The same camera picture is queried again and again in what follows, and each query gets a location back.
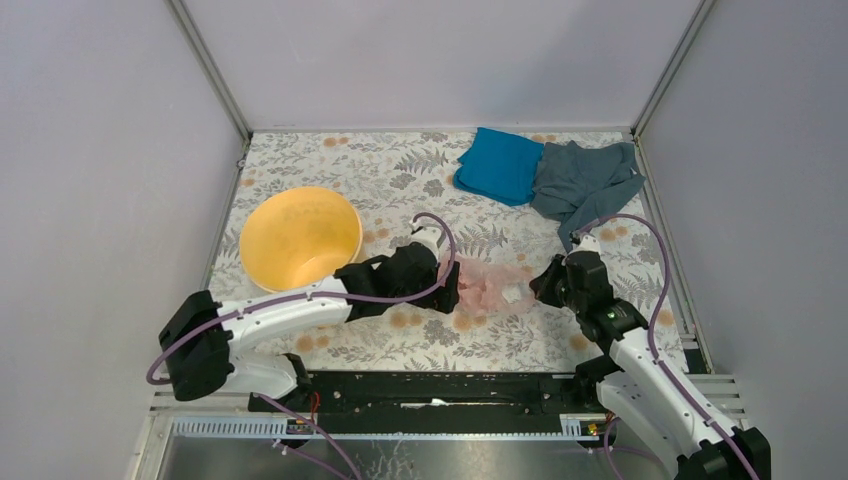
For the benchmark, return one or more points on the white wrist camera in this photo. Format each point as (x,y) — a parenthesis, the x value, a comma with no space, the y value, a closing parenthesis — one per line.
(431,237)
(585,242)

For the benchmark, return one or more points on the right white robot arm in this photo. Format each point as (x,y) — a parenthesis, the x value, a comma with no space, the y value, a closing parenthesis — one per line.
(634,379)

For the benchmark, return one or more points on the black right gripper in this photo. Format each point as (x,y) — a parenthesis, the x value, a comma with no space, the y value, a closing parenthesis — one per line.
(543,283)

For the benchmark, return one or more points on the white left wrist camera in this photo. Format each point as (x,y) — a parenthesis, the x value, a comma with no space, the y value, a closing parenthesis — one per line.
(431,237)

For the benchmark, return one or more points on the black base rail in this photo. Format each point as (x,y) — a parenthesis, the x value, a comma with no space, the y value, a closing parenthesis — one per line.
(447,403)

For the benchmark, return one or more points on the floral patterned table mat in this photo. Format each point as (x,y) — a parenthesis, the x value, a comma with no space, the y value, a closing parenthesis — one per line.
(388,177)

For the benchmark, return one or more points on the aluminium corner frame post left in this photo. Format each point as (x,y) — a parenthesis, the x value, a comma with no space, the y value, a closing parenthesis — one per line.
(197,44)

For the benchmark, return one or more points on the aluminium corner frame post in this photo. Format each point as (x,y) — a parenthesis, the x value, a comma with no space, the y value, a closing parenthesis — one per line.
(675,62)
(197,44)

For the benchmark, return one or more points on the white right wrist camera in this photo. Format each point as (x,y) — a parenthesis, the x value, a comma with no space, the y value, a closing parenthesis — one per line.
(585,242)

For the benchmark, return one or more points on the pink plastic trash bag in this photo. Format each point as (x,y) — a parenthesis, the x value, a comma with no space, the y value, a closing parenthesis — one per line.
(488,289)

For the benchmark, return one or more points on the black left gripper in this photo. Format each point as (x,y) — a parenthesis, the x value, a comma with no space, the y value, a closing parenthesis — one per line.
(445,301)

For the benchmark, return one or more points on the grey crumpled cloth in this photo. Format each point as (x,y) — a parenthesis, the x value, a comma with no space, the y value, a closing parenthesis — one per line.
(576,186)

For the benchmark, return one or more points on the yellow plastic trash bin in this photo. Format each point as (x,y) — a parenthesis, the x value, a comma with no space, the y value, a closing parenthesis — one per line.
(298,237)

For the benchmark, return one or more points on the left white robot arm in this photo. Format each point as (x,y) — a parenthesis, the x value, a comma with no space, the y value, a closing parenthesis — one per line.
(209,346)

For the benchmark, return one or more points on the blue folded cloth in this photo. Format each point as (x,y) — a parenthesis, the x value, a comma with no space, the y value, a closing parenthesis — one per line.
(500,166)

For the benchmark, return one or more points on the aluminium corner frame post right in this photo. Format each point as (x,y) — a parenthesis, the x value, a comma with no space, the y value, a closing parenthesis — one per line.
(675,62)

